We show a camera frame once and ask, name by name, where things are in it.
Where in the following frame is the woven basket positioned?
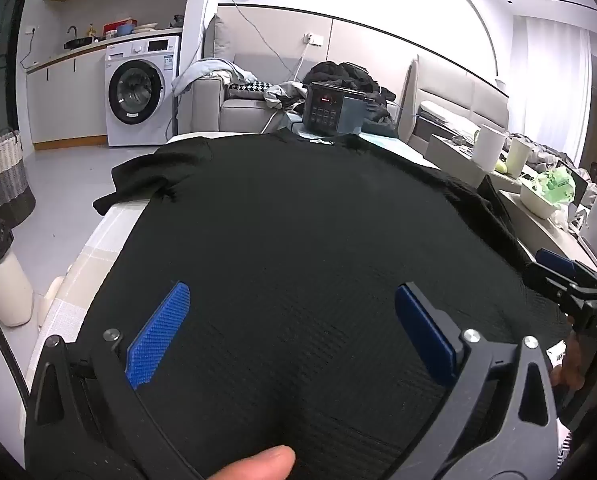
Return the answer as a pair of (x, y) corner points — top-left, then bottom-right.
(0, 129), (36, 228)

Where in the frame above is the houndstooth pillow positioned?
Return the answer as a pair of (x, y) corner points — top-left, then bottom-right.
(227, 81), (274, 101)

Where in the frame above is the trash bin with black bag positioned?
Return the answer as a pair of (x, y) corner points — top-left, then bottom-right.
(0, 217), (34, 328)

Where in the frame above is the white bowl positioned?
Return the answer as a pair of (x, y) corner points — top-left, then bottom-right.
(519, 180), (569, 220)

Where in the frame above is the white curtain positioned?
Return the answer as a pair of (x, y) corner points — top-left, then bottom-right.
(511, 15), (591, 161)

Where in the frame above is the teal checked cloth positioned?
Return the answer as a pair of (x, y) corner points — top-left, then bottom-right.
(283, 112), (439, 166)

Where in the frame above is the beige sofa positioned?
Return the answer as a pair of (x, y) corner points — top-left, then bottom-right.
(191, 72), (304, 136)

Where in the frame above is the black t-shirt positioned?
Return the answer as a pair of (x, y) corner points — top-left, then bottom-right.
(92, 129), (574, 480)

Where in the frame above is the black jacket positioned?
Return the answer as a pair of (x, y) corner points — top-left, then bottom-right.
(303, 61), (396, 126)

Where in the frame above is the beige side table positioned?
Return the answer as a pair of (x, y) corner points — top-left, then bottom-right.
(425, 135), (597, 271)

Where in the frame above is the beige padded headboard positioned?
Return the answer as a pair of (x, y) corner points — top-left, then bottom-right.
(398, 55), (510, 146)

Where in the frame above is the green plastic bag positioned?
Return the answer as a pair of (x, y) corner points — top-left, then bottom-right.
(528, 167), (576, 206)

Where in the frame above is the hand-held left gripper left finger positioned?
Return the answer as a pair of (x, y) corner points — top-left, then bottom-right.
(23, 281), (204, 480)

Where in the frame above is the person's left hand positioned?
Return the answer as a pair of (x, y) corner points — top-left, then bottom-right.
(201, 445), (296, 480)

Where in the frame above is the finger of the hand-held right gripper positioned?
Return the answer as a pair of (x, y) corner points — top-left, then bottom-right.
(523, 262), (579, 311)
(535, 247), (597, 286)

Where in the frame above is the pale cream cup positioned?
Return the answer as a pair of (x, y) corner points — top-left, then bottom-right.
(505, 137), (531, 178)

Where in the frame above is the light blue cloth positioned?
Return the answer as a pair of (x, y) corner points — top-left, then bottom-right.
(172, 58), (259, 98)

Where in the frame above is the white kitchen counter cabinet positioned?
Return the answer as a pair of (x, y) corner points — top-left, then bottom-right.
(26, 27), (184, 151)

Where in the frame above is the black device with red display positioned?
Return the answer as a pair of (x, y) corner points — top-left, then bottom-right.
(302, 81), (371, 136)

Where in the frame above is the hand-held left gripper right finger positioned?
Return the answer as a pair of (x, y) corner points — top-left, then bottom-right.
(383, 281), (564, 480)

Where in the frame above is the grey cushion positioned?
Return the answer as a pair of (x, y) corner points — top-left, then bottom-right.
(206, 12), (236, 68)

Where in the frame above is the dark glass door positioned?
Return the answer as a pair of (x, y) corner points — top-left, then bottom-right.
(0, 0), (29, 151)

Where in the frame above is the red box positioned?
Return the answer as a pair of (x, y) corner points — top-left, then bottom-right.
(102, 20), (138, 36)

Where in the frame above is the grey white clothing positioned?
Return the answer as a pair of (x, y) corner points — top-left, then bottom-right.
(263, 81), (309, 111)

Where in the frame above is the white washing machine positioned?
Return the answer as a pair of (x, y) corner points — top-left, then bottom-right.
(104, 35), (182, 148)

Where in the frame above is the person's right hand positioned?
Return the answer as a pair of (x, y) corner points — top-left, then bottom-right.
(551, 337), (586, 391)

